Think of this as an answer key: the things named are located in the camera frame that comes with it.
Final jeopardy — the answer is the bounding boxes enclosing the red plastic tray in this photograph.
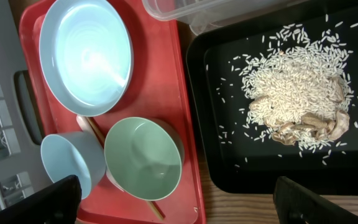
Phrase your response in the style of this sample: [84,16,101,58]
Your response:
[19,1,206,223]

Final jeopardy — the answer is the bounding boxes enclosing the grey plastic dishwasher rack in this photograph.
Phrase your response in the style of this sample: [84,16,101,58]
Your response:
[0,0,52,211]

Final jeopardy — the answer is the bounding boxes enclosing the clear plastic waste bin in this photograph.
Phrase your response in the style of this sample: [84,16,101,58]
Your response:
[142,0,303,35]

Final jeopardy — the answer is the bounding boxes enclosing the pile of rice waste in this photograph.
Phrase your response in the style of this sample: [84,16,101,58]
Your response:
[239,26,354,150]

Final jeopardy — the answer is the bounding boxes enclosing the light blue round plate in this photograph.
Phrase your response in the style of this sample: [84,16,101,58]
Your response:
[39,0,134,117]

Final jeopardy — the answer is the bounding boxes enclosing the light blue bowl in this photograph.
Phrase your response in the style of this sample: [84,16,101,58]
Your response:
[40,131,106,199]

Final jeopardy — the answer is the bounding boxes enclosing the green bowl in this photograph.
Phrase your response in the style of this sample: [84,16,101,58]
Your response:
[104,117,185,201]

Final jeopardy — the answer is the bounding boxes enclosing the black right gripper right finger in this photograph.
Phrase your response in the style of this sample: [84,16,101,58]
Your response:
[273,176,358,224]

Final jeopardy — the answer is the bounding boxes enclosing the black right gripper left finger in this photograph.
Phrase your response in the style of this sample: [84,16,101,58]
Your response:
[0,175,81,224]

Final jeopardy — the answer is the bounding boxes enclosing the black food waste tray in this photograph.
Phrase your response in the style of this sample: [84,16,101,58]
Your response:
[186,1,358,195]

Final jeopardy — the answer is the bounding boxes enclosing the wooden chopstick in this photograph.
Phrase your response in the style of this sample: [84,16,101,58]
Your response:
[85,117,164,220]

